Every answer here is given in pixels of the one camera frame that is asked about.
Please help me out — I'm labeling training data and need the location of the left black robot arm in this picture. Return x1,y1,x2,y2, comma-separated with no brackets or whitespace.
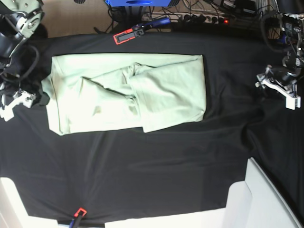
256,0,304,110

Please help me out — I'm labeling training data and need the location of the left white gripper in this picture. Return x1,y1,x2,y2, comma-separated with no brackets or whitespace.
255,65,301,110

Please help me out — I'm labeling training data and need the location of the black table cloth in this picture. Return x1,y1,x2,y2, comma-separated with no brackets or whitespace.
0,33,304,224

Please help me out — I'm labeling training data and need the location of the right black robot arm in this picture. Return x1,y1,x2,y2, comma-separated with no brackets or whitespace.
0,0,49,122

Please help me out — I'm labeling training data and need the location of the light green T-shirt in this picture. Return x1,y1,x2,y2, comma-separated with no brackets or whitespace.
42,53,207,135

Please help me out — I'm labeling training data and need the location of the white power strip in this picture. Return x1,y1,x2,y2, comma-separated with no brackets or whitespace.
142,12,230,25

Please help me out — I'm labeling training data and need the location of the orange blue clamp bottom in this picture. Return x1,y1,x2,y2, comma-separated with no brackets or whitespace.
69,208,87,228

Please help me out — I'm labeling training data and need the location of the white foam board left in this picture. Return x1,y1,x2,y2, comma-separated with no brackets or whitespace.
0,177,58,228

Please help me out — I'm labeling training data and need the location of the orange black clamp top centre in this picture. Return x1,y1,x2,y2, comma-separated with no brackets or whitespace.
113,17,171,45

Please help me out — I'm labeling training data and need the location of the blue plastic box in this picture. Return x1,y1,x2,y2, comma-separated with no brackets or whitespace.
105,0,180,7

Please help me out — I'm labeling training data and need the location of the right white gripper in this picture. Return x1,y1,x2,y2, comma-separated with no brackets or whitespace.
0,89,49,122

